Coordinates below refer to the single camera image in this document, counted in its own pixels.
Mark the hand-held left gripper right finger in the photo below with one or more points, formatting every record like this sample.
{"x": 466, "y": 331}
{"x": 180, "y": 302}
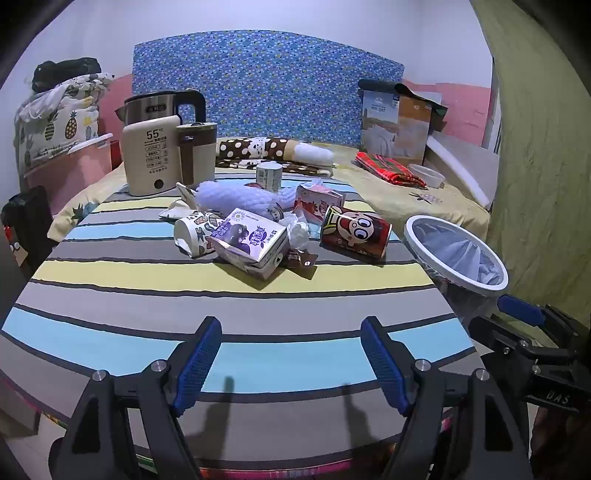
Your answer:
{"x": 385, "y": 364}

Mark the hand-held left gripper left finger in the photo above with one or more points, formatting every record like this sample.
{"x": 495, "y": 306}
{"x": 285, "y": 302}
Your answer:
{"x": 198, "y": 364}

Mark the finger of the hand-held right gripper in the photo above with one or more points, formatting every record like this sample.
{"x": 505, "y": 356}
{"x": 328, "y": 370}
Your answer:
{"x": 498, "y": 334}
{"x": 521, "y": 309}

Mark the white round waste bin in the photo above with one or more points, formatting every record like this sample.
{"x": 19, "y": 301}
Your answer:
{"x": 461, "y": 279}

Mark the printed paper cup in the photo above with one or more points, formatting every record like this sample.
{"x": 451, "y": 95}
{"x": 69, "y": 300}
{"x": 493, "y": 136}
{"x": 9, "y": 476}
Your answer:
{"x": 194, "y": 233}

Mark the white foam fruit net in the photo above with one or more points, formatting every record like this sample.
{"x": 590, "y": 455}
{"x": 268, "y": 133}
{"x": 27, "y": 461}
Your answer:
{"x": 240, "y": 198}

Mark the red juice carton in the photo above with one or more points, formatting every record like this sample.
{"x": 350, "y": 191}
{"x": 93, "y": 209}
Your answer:
{"x": 318, "y": 201}

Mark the white yogurt cup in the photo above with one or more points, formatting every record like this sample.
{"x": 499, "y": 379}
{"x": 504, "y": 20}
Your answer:
{"x": 269, "y": 177}

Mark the striped tablecloth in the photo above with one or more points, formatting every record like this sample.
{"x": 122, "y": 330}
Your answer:
{"x": 138, "y": 300}

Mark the purple milk carton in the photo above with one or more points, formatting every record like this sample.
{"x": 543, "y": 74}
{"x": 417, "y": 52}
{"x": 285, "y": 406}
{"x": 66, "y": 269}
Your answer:
{"x": 249, "y": 242}

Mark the brown chocolate bar wrapper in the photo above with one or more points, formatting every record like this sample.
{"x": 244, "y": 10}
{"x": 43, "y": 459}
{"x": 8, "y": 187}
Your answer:
{"x": 300, "y": 261}

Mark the red cartoon face can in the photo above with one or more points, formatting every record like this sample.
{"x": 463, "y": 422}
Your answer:
{"x": 355, "y": 230}

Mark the yellow pineapple bed sheet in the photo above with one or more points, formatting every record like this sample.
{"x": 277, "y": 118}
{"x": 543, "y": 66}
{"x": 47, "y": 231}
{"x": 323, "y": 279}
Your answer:
{"x": 415, "y": 207}

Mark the green curtain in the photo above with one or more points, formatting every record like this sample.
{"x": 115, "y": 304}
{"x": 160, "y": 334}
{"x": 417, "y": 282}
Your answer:
{"x": 540, "y": 161}

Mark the white foam board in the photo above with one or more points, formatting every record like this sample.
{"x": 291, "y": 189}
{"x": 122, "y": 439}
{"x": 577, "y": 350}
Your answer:
{"x": 466, "y": 161}

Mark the white crumpled tissue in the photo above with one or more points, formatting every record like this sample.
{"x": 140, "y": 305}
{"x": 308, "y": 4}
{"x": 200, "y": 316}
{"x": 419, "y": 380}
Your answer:
{"x": 178, "y": 207}

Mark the crumpled clear plastic wrapper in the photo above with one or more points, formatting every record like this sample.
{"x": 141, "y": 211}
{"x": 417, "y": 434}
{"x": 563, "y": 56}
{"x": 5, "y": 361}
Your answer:
{"x": 296, "y": 233}

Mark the white plastic bowl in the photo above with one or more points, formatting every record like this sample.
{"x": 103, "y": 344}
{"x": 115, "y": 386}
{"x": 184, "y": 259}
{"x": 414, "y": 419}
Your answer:
{"x": 427, "y": 175}

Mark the red plaid cloth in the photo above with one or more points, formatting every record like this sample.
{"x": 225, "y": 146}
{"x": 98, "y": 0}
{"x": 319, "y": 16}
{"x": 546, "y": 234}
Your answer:
{"x": 390, "y": 168}

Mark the electric kettle with base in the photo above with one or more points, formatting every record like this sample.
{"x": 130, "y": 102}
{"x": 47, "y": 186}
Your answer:
{"x": 150, "y": 161}

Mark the brown polka dot blanket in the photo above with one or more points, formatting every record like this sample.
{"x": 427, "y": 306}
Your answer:
{"x": 240, "y": 150}

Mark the black suitcase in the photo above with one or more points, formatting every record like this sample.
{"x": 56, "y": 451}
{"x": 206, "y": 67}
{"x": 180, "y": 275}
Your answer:
{"x": 23, "y": 230}

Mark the cardboard quilt box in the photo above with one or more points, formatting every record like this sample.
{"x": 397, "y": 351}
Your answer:
{"x": 392, "y": 124}

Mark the steel electric kettle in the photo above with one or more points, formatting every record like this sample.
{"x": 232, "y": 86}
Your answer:
{"x": 152, "y": 106}

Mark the pineapple print quilt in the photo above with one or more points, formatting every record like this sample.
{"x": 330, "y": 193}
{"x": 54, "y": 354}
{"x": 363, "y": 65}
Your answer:
{"x": 55, "y": 124}

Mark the blue floral headboard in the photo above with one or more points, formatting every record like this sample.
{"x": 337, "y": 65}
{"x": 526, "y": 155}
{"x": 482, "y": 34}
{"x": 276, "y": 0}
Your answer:
{"x": 277, "y": 87}

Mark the black bag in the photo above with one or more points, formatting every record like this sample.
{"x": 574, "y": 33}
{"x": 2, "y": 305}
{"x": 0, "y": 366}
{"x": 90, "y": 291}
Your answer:
{"x": 64, "y": 71}

